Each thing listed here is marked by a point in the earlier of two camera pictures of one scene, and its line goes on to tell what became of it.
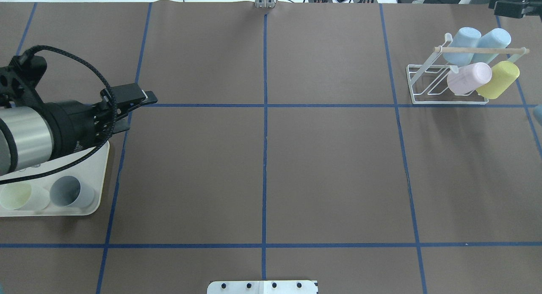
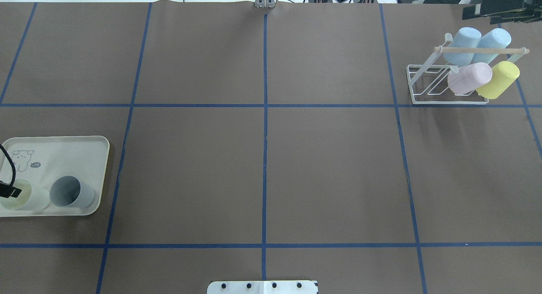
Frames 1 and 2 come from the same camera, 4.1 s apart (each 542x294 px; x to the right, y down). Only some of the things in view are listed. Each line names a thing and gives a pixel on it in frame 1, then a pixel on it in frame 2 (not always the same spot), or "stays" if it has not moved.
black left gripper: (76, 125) to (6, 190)
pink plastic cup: (469, 78) stays
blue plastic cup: (497, 37) stays
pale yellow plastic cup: (20, 196) stays
